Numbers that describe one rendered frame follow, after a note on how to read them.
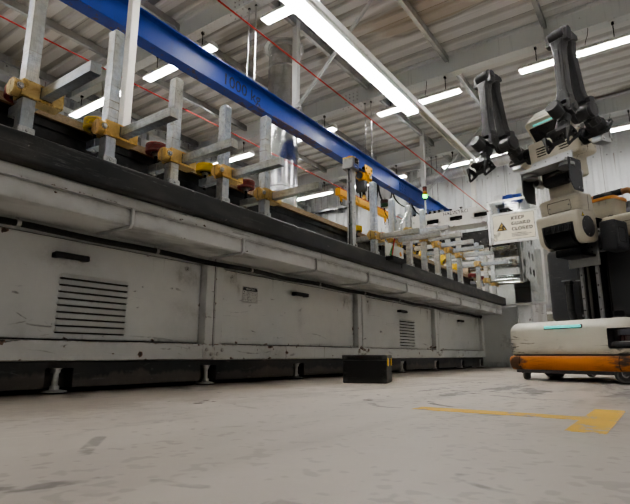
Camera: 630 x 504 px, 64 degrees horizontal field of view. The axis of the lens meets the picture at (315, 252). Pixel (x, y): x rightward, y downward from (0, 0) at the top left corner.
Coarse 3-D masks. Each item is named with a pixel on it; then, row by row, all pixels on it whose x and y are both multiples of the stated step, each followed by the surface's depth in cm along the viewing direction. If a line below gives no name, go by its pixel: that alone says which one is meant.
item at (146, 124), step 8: (160, 112) 148; (168, 112) 145; (176, 112) 147; (144, 120) 152; (152, 120) 149; (160, 120) 148; (168, 120) 148; (128, 128) 156; (136, 128) 154; (144, 128) 153; (152, 128) 153; (128, 136) 158; (88, 144) 168; (96, 144) 166; (96, 152) 171
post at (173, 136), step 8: (176, 80) 181; (176, 88) 181; (176, 96) 180; (176, 104) 180; (176, 120) 179; (168, 128) 179; (176, 128) 179; (168, 136) 178; (176, 136) 178; (168, 144) 177; (176, 144) 178; (168, 168) 175; (176, 168) 177; (168, 176) 174; (176, 176) 176
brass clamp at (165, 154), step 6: (162, 150) 174; (168, 150) 174; (174, 150) 176; (162, 156) 174; (168, 156) 174; (174, 156) 175; (180, 156) 178; (162, 162) 176; (174, 162) 176; (180, 162) 177; (180, 168) 181; (186, 168) 181; (192, 168) 182
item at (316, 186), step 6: (300, 186) 210; (306, 186) 208; (312, 186) 206; (318, 186) 205; (276, 192) 217; (282, 192) 215; (288, 192) 213; (294, 192) 211; (300, 192) 210; (306, 192) 209; (252, 198) 225; (276, 198) 217; (282, 198) 217; (240, 204) 229; (246, 204) 226; (252, 204) 226
